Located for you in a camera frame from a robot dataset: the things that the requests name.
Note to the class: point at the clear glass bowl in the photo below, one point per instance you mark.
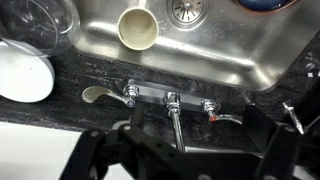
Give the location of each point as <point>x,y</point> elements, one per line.
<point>40,26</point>

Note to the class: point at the chrome sink sprayer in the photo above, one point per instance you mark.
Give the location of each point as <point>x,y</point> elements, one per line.
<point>293,116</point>

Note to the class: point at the blue ceramic bowl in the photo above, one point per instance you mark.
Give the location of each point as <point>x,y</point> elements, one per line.
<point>263,4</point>

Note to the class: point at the chrome faucet base plate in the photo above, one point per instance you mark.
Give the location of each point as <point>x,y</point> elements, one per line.
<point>151,91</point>

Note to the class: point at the chrome faucet spout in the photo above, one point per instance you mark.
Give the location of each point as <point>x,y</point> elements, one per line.
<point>176,126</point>

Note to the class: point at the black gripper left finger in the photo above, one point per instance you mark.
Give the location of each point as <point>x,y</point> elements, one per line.
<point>100,150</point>

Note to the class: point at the metal sink drain strainer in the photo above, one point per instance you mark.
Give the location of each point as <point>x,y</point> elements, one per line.
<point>186,11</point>

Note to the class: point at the stainless steel sink basin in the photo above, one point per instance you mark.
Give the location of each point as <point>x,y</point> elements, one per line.
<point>216,43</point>

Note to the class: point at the cream mug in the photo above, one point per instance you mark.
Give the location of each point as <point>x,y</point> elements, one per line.
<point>137,28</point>

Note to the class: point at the white ceramic bowl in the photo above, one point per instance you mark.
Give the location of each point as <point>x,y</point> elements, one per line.
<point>23,76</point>

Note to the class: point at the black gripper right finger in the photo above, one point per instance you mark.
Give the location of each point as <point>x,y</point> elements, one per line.
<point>276,146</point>

